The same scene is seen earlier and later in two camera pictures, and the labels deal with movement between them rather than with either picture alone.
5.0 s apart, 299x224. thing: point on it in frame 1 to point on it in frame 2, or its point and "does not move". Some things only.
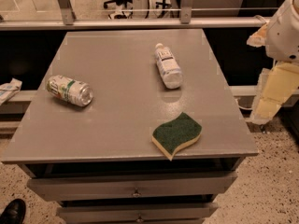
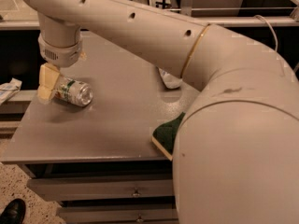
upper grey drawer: (116, 187) does not move
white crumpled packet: (8, 90) does not move
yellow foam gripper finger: (259, 38) to (83, 56)
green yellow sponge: (179, 133) does not move
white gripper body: (284, 36) to (61, 55)
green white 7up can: (74, 91) does not move
